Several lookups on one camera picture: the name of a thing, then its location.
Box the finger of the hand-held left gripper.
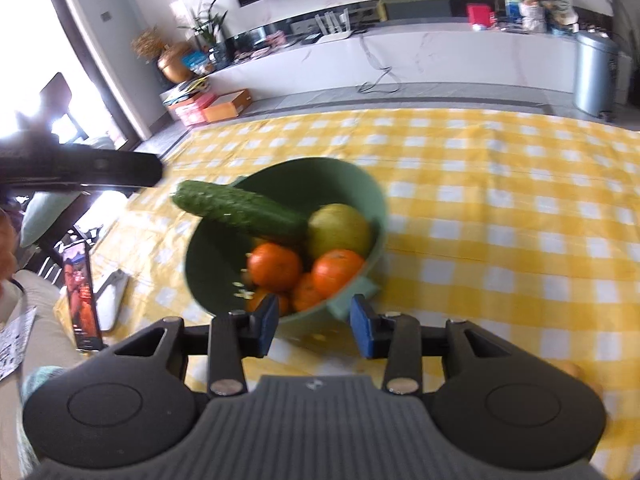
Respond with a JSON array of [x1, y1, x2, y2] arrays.
[[0, 131, 164, 193]]

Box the smartphone with lit screen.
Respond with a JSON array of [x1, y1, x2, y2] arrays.
[[62, 240, 106, 351]]

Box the black floor cable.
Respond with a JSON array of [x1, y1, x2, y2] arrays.
[[356, 35, 401, 95]]

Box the dried yellow flowers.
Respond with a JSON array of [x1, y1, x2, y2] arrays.
[[131, 27, 168, 61]]

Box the white marble tv cabinet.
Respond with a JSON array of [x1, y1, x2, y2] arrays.
[[160, 0, 621, 111]]

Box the white router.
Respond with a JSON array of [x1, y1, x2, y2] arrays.
[[314, 7, 358, 43]]

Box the small red box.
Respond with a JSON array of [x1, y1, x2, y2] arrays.
[[466, 3, 496, 28]]

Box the pale green cushion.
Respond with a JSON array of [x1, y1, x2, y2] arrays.
[[20, 192, 76, 248]]

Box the stack of magazines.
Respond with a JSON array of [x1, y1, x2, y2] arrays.
[[161, 77, 208, 106]]

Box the orange cardboard box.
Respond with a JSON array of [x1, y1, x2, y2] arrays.
[[202, 89, 252, 123]]

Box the printed paper sheet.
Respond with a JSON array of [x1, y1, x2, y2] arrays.
[[0, 306, 38, 381]]

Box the yellow-green pear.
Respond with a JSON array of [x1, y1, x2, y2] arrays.
[[306, 203, 373, 259]]

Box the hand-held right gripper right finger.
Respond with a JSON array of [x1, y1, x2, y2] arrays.
[[350, 294, 521, 395]]

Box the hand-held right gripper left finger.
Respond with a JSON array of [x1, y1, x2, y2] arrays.
[[107, 292, 280, 396]]

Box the green potted plant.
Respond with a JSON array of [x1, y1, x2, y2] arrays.
[[177, 0, 228, 61]]

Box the colourful toy clutter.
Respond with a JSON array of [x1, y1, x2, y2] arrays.
[[502, 0, 581, 36]]

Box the green cucumber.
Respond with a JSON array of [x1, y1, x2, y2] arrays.
[[171, 180, 308, 241]]

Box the silver trash can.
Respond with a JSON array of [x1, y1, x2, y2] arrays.
[[572, 30, 620, 118]]

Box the white tablet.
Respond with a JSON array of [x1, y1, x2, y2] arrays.
[[95, 270, 130, 332]]

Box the copper vase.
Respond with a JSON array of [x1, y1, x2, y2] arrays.
[[157, 42, 193, 83]]

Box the small orange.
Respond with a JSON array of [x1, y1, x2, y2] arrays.
[[291, 272, 326, 312], [245, 287, 291, 316]]

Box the green striped cloth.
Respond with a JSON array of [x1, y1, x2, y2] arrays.
[[20, 366, 66, 466]]

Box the yellow checkered tablecloth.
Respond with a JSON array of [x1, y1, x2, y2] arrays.
[[65, 107, 640, 480]]

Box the beige sofa cushion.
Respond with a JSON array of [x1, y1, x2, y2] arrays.
[[15, 270, 86, 376]]

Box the green colander bowl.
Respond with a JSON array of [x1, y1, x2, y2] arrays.
[[184, 157, 388, 328]]

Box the large orange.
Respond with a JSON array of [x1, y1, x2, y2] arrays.
[[312, 249, 366, 298]]

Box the dark wooden chair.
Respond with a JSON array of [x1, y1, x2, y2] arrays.
[[40, 72, 91, 146]]

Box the red cardboard box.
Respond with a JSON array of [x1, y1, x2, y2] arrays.
[[175, 92, 218, 127]]

